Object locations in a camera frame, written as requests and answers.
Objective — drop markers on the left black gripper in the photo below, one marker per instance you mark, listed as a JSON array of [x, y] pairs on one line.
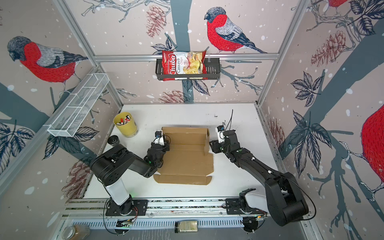
[[166, 146]]

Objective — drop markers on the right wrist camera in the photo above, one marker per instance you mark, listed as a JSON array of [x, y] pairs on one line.
[[220, 133]]

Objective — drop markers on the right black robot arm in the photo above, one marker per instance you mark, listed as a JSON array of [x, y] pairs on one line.
[[284, 197]]

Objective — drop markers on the black remote device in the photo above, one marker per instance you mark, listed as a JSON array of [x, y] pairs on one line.
[[283, 219]]

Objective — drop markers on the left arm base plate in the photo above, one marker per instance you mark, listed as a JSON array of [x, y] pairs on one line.
[[133, 207]]

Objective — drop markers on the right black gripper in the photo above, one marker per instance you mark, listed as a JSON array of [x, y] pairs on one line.
[[214, 146]]

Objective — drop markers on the black wall basket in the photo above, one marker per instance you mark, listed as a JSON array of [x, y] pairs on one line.
[[212, 65]]

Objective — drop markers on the red cassava chips bag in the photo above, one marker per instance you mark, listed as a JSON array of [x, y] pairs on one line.
[[183, 63]]

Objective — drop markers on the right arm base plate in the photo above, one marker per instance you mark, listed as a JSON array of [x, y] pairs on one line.
[[238, 206]]

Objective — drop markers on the glass jar lying flat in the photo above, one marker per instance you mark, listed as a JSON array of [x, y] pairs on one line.
[[186, 226]]

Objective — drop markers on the yellow cup with markers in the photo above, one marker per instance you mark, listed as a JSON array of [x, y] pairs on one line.
[[126, 124]]

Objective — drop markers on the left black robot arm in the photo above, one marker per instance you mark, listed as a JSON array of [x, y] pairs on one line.
[[110, 166]]

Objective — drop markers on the brown cardboard box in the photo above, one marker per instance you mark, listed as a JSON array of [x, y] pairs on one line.
[[188, 162]]

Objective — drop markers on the white wire mesh shelf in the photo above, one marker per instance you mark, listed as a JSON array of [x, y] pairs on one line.
[[80, 103]]

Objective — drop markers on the black lidded spice jar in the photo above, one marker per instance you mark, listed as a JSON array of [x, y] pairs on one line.
[[113, 140]]

